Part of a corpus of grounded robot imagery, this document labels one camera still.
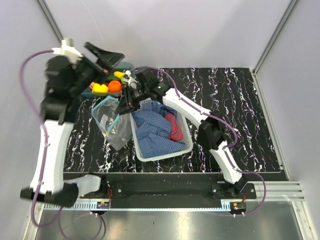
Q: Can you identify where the fake yellow banana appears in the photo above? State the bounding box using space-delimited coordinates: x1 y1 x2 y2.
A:
113 71 126 79

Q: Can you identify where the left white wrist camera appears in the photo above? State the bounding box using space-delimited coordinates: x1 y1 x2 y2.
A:
52 37 83 64

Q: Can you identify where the purple cable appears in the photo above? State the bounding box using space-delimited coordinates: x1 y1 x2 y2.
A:
19 49 105 239
128 65 266 217

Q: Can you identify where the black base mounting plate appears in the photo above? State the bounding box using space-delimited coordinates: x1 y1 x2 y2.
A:
85 173 257 211

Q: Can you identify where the blue checkered shirt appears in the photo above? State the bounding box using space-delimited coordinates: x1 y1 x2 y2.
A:
132 100 185 158

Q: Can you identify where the red cloth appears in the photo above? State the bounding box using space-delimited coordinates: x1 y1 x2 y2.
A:
164 113 184 142

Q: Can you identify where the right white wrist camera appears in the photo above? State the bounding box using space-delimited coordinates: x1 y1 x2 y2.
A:
123 70 138 89

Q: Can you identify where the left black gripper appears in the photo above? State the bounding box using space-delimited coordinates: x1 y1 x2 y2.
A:
69 41 125 96

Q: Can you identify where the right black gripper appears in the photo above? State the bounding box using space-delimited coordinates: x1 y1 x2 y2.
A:
114 85 149 117

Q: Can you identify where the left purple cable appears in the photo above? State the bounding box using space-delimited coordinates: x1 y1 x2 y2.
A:
19 49 105 239

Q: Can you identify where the fake carrot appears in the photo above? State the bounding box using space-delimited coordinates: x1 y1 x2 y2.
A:
89 80 123 97

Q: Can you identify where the clear zip top bag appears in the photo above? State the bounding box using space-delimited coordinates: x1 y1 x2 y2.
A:
91 96 133 151

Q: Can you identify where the fake yellow lemon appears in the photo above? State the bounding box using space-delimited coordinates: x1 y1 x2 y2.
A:
90 82 109 95

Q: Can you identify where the white plastic basket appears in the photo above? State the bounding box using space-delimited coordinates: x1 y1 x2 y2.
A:
130 98 193 162

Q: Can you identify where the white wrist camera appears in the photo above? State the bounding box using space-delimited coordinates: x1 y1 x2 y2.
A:
123 70 138 89
52 37 83 64

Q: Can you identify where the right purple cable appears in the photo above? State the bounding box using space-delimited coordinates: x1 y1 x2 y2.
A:
128 65 266 217

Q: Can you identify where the fake orange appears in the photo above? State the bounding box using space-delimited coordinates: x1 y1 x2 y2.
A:
108 80 122 93

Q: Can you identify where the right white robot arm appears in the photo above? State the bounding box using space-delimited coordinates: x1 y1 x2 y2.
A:
114 67 248 199

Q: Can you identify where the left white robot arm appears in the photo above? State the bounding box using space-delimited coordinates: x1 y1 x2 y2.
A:
19 39 125 208

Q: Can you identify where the blue transparent plastic tub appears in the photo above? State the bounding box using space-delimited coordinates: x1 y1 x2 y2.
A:
81 62 134 98

